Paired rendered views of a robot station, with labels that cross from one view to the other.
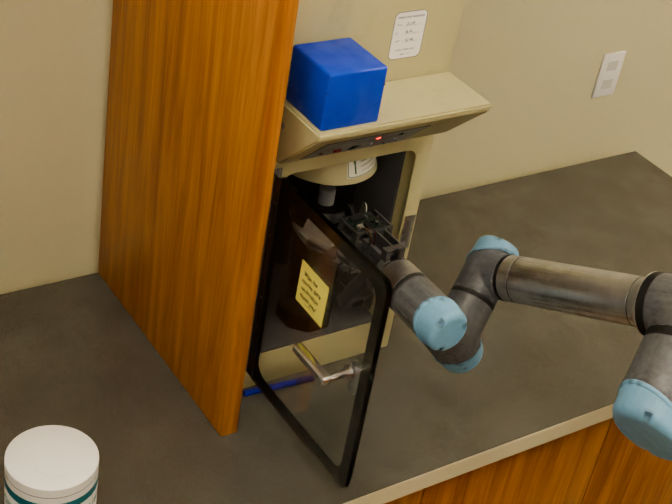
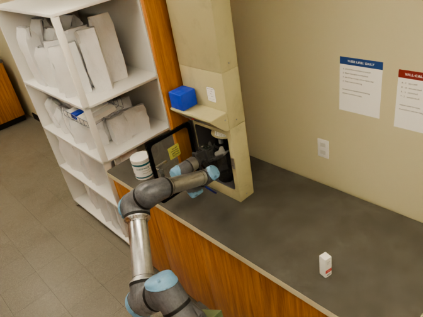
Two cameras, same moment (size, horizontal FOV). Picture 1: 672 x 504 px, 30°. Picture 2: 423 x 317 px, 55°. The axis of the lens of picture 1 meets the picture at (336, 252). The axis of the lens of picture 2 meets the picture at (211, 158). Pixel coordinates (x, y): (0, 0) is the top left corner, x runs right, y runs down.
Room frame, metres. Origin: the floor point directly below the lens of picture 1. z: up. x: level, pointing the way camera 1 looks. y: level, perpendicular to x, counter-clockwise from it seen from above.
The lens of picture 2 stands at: (1.75, -1.95, 2.39)
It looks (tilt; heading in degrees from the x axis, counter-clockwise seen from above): 32 degrees down; 91
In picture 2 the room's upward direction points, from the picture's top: 10 degrees counter-clockwise
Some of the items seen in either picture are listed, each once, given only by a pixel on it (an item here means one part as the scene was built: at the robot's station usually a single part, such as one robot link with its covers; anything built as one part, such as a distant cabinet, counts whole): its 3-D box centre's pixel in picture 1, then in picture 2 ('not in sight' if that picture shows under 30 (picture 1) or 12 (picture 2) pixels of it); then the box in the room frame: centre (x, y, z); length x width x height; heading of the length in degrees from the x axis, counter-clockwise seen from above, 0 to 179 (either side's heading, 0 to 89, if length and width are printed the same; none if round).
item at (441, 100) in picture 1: (382, 130); (199, 118); (1.70, -0.04, 1.46); 0.32 x 0.12 x 0.10; 129
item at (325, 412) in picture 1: (312, 333); (175, 163); (1.51, 0.01, 1.19); 0.30 x 0.01 x 0.40; 38
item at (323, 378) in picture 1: (321, 362); not in sight; (1.44, -0.01, 1.20); 0.10 x 0.05 x 0.03; 38
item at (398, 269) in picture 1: (398, 284); (191, 163); (1.61, -0.11, 1.24); 0.08 x 0.05 x 0.08; 129
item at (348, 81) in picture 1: (336, 83); (182, 97); (1.63, 0.04, 1.56); 0.10 x 0.10 x 0.09; 39
